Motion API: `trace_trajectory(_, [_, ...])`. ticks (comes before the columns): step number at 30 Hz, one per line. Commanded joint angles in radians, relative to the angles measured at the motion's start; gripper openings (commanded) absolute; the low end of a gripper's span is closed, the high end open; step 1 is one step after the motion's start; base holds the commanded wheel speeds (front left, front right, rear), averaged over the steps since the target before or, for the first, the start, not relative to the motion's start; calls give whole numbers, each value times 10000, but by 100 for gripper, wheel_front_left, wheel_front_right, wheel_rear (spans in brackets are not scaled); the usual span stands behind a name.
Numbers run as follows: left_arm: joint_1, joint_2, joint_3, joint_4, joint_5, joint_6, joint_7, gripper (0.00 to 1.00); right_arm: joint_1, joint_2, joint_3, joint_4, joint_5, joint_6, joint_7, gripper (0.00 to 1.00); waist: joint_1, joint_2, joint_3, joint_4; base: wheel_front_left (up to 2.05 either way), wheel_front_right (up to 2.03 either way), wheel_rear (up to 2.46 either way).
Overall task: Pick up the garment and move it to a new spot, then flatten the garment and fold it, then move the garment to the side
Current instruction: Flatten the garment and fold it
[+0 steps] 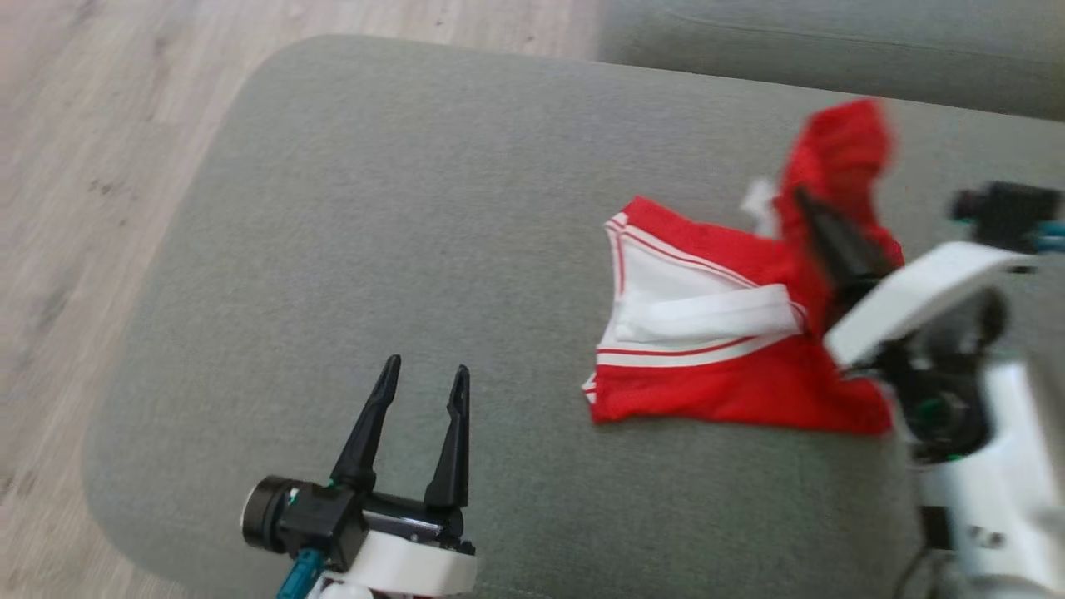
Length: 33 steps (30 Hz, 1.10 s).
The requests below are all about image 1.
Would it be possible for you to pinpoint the red and white jersey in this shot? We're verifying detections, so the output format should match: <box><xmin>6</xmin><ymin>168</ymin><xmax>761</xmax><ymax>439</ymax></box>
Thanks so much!
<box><xmin>582</xmin><ymin>98</ymin><xmax>906</xmax><ymax>437</ymax></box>

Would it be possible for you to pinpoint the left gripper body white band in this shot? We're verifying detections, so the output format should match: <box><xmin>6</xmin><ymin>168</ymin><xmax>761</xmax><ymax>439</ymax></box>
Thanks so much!
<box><xmin>320</xmin><ymin>493</ymin><xmax>479</xmax><ymax>599</ymax></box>

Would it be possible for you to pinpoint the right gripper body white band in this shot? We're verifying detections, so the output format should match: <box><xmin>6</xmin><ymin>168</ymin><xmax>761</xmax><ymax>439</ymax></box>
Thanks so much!
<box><xmin>824</xmin><ymin>241</ymin><xmax>1037</xmax><ymax>458</ymax></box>

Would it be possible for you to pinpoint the large grey sofa seat cushion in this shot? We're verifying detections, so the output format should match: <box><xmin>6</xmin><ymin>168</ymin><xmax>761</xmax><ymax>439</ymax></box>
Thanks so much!
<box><xmin>82</xmin><ymin>33</ymin><xmax>1065</xmax><ymax>599</ymax></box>

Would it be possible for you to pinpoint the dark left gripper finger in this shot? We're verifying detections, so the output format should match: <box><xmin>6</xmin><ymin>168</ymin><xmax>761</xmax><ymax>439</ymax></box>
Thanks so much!
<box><xmin>424</xmin><ymin>364</ymin><xmax>472</xmax><ymax>512</ymax></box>
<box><xmin>330</xmin><ymin>354</ymin><xmax>402</xmax><ymax>492</ymax></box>

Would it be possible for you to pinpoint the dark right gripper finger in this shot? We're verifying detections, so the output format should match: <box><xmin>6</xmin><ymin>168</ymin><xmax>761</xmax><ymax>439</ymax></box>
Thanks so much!
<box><xmin>795</xmin><ymin>188</ymin><xmax>895</xmax><ymax>304</ymax></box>

